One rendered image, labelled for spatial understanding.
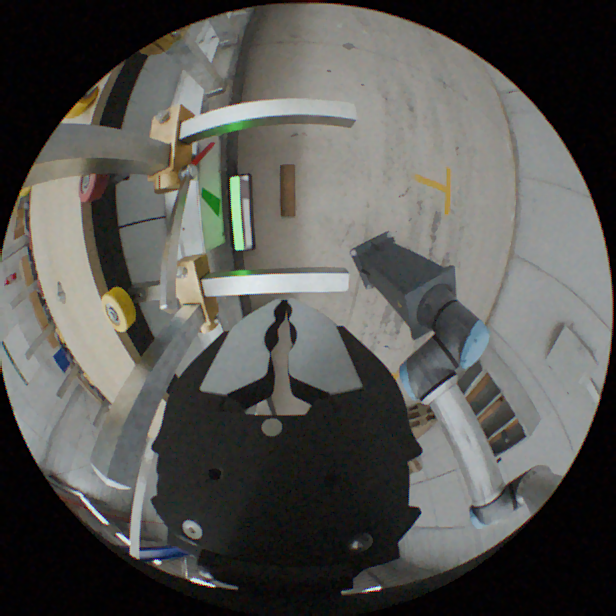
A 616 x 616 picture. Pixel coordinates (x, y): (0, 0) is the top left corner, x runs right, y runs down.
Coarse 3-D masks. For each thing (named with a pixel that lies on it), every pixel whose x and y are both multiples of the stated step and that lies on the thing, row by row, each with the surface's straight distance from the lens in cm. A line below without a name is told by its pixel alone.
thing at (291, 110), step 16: (208, 112) 29; (224, 112) 28; (240, 112) 27; (256, 112) 26; (272, 112) 26; (288, 112) 26; (304, 112) 26; (320, 112) 26; (336, 112) 26; (352, 112) 27; (192, 128) 29; (208, 128) 28; (224, 128) 28; (240, 128) 29; (112, 176) 40
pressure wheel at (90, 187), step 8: (80, 176) 44; (88, 176) 40; (96, 176) 37; (104, 176) 38; (128, 176) 46; (80, 184) 43; (88, 184) 40; (96, 184) 37; (104, 184) 38; (80, 192) 42; (88, 192) 39; (96, 192) 38; (80, 200) 42; (88, 200) 39
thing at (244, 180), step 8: (240, 176) 40; (240, 184) 40; (248, 184) 39; (240, 192) 40; (248, 192) 39; (248, 200) 39; (248, 208) 39; (248, 216) 39; (248, 224) 39; (248, 232) 39; (248, 240) 39; (248, 248) 40
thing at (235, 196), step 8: (232, 184) 40; (232, 192) 40; (232, 200) 40; (232, 208) 40; (232, 216) 40; (240, 216) 39; (240, 224) 39; (240, 232) 39; (240, 240) 40; (240, 248) 40
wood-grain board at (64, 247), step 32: (96, 96) 58; (32, 192) 112; (64, 192) 55; (32, 224) 106; (64, 224) 53; (64, 256) 56; (96, 256) 43; (64, 288) 65; (96, 288) 42; (64, 320) 84; (96, 320) 50; (96, 352) 67; (128, 352) 46; (96, 384) 115; (160, 416) 76
